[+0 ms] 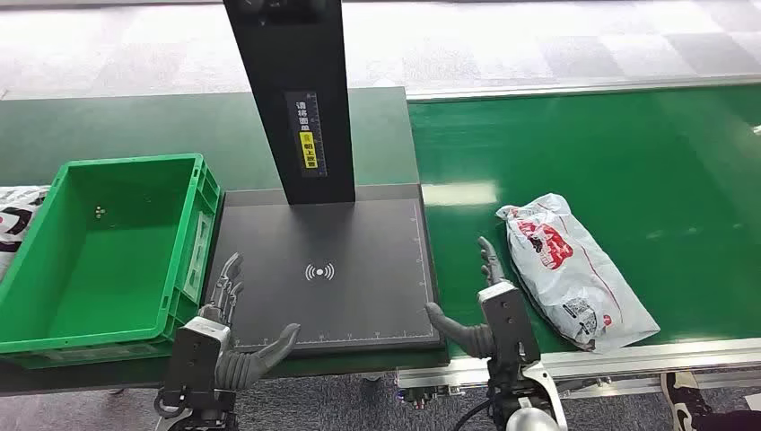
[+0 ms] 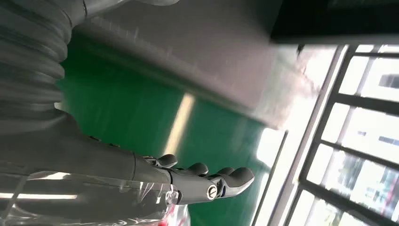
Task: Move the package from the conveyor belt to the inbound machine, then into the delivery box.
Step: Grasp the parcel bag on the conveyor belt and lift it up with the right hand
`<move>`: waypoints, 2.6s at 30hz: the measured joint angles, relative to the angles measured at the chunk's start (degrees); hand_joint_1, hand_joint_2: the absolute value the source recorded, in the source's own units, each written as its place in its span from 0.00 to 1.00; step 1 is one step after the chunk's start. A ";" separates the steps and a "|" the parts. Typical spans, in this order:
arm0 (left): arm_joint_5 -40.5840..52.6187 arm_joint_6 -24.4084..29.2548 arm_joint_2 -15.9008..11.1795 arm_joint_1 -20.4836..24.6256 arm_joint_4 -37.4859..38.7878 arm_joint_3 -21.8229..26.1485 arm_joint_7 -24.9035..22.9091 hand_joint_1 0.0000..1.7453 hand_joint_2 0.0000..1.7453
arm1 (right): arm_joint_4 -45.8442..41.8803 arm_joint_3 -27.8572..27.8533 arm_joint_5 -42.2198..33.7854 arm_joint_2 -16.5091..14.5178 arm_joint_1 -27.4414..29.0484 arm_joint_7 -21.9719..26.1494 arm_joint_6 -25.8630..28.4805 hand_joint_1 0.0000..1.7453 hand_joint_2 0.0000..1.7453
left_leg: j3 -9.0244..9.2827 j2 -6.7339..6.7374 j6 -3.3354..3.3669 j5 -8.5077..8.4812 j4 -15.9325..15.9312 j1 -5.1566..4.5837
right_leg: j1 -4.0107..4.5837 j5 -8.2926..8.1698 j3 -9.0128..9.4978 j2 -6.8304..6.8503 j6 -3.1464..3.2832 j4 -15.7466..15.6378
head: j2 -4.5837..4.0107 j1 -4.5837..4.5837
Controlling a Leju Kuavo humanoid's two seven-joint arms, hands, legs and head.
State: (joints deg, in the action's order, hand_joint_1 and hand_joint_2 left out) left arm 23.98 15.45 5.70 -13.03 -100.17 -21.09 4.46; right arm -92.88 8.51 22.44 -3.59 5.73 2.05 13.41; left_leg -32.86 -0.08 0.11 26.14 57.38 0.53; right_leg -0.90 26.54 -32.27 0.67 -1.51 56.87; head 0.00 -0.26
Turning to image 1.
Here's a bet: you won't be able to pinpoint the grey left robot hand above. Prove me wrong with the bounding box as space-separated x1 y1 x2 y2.
198 252 302 392

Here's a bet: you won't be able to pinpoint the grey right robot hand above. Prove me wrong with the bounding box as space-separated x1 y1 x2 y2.
424 236 506 360

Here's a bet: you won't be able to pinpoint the white package with red print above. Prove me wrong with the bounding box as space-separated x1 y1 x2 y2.
496 193 661 353

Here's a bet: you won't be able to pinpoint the connector box under conveyor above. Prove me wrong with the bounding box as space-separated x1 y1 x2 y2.
399 385 466 411

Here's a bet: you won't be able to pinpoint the green conveyor belt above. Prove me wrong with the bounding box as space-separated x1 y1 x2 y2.
408 84 761 358

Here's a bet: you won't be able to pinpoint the white package with black print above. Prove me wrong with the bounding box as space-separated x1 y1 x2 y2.
0 186 52 281

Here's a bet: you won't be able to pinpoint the green plastic crate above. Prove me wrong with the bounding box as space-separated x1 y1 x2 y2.
0 154 223 370

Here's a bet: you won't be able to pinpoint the person's shoe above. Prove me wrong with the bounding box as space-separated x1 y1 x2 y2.
660 371 714 431

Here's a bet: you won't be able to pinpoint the yellow and black column label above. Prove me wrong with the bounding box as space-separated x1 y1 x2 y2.
284 90 328 179

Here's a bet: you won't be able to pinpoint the dark green table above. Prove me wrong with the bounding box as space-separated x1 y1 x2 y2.
0 87 450 398

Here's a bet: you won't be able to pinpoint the black scanner column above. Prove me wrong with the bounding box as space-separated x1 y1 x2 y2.
223 0 356 207

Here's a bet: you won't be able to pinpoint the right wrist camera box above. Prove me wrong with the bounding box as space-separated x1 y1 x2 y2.
478 280 542 382

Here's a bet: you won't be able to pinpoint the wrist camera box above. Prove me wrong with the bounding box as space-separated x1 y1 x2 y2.
478 280 542 382
162 316 232 411

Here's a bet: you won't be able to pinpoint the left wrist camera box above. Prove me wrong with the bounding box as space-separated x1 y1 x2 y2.
162 316 232 411

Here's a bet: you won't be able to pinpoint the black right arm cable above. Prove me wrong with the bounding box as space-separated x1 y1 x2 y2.
451 397 495 431

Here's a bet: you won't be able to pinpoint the black scanner base plate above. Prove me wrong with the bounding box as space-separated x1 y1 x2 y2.
205 184 445 358

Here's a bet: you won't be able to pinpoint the aluminium conveyor frame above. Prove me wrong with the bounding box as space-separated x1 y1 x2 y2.
395 74 761 400

